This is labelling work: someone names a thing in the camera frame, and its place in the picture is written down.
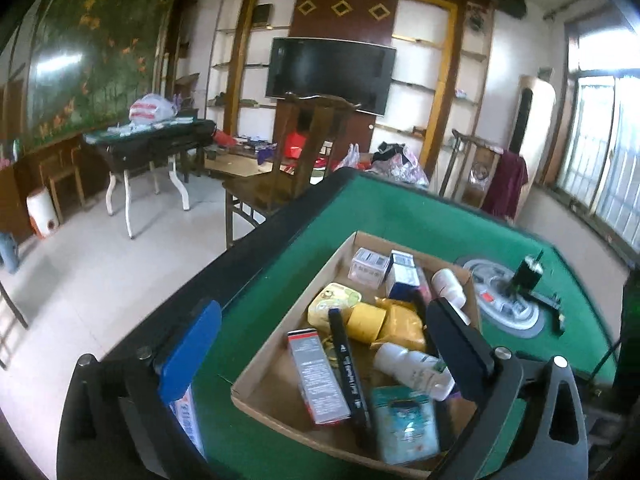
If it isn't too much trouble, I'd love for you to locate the cardboard box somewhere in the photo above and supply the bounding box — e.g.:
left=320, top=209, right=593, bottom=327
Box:
left=230, top=231, right=483, bottom=478

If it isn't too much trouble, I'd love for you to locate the low wooden table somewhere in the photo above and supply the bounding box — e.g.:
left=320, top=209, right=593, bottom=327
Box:
left=202, top=145, right=281, bottom=181

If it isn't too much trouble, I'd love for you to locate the small pink white box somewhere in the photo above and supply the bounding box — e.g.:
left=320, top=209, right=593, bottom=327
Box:
left=347, top=247, right=392, bottom=287

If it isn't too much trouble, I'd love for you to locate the small wooden chair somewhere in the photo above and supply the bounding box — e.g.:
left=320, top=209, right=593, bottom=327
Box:
left=37, top=145, right=86, bottom=211

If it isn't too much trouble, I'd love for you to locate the wooden wall shelf unit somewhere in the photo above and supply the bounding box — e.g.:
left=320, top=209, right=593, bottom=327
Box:
left=207, top=0, right=496, bottom=171

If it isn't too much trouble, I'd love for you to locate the grey round table panel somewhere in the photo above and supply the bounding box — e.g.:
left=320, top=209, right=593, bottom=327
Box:
left=454, top=255, right=546, bottom=332

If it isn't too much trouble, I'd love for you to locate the black device on stand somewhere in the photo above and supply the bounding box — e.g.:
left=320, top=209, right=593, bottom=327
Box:
left=507, top=250, right=566, bottom=336

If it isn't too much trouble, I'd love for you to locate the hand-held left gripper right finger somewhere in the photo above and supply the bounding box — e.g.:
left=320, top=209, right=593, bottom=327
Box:
left=425, top=297, right=591, bottom=480

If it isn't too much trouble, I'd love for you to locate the plain white plastic bottle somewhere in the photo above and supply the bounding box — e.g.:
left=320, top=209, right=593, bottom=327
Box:
left=431, top=268, right=472, bottom=326

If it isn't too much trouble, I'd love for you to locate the white bottle with green label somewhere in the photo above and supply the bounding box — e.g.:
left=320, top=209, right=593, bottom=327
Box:
left=372, top=342, right=456, bottom=402

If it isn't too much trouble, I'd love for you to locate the white red plastic bag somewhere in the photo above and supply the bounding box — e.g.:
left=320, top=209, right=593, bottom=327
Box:
left=129, top=94, right=178, bottom=123

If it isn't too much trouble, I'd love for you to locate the teal packet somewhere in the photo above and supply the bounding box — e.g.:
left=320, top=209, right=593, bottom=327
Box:
left=369, top=385, right=442, bottom=466

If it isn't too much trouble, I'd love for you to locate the pile of clothes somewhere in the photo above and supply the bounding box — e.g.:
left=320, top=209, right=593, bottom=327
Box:
left=370, top=141, right=431, bottom=186

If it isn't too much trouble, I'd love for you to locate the green flower wall mural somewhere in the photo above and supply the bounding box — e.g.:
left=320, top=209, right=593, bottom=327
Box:
left=25, top=0, right=183, bottom=151

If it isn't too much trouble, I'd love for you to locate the yellow packet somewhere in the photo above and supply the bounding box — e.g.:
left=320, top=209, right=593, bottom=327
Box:
left=370, top=297, right=428, bottom=353

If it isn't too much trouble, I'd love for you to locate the red grey slim box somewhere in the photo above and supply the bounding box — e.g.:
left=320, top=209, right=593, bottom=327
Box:
left=286, top=328, right=352, bottom=426

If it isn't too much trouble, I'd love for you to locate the white blue medicine box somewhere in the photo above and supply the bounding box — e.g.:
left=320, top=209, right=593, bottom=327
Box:
left=385, top=250, right=422, bottom=301

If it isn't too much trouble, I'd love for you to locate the clear plastic bag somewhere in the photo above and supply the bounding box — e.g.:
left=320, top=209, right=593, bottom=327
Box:
left=332, top=144, right=361, bottom=171

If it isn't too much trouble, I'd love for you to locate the standing air conditioner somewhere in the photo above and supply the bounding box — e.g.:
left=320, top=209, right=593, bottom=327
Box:
left=509, top=74, right=557, bottom=186

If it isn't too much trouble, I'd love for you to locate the long black box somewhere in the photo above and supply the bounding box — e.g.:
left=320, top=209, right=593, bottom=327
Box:
left=327, top=308, right=373, bottom=431

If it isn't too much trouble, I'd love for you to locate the white printed packet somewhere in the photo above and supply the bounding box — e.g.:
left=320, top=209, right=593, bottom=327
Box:
left=167, top=382, right=207, bottom=461

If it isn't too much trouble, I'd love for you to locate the wooden chair with glass ornament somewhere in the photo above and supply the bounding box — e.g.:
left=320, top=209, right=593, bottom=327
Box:
left=439, top=129, right=506, bottom=211

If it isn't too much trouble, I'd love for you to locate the maroon cloth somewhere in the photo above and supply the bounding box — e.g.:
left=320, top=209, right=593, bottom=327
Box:
left=481, top=150, right=529, bottom=221

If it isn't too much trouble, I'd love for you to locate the brown wooden chair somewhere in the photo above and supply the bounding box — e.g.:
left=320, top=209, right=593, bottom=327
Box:
left=222, top=92, right=361, bottom=248

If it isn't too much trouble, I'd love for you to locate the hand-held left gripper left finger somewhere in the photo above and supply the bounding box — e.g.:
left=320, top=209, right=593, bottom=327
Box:
left=56, top=299, right=223, bottom=480

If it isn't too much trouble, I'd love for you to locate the black flat television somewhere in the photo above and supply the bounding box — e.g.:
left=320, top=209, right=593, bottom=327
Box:
left=265, top=36, right=397, bottom=117

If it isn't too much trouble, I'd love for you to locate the yellow tape roll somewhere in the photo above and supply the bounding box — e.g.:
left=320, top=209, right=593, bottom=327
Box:
left=346, top=302, right=387, bottom=343

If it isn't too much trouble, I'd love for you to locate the white orange appliance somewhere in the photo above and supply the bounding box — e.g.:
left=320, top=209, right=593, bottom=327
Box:
left=26, top=186, right=63, bottom=238

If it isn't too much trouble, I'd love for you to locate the dark folding table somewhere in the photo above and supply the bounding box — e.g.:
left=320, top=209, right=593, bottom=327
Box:
left=82, top=119, right=217, bottom=240

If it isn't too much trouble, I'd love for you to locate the barred window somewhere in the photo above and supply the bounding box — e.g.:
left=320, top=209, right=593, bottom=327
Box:
left=545, top=15, right=640, bottom=266

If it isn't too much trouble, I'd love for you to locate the yellow rounded tin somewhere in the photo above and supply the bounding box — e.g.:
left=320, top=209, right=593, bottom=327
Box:
left=306, top=282, right=363, bottom=331

